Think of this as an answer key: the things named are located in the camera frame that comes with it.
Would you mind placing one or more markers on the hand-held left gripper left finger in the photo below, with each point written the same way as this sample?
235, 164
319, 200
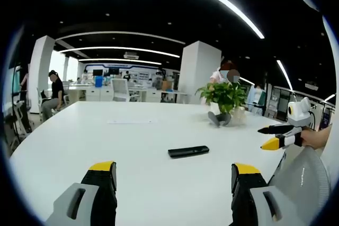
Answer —
99, 191

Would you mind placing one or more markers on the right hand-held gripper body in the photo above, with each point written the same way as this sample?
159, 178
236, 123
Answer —
298, 115

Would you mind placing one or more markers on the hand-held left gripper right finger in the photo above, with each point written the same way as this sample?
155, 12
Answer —
246, 191

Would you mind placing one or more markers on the black remote control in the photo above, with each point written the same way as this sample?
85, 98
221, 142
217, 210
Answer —
188, 151

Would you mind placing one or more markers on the person's right hand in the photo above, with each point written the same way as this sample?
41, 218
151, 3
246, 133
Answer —
316, 137

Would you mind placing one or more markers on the grey mesh chair back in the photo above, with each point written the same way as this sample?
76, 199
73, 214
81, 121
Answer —
302, 178

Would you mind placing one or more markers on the green potted plant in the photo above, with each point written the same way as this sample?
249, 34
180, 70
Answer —
225, 99

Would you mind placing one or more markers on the white paper sheet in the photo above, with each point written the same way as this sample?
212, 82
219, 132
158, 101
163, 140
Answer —
132, 121

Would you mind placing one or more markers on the white cabinet row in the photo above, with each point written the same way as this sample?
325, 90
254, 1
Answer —
124, 94

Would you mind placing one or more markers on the white office chair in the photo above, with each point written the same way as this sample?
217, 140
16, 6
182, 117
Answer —
121, 90

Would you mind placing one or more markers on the blue bin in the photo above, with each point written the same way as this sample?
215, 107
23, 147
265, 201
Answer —
98, 81

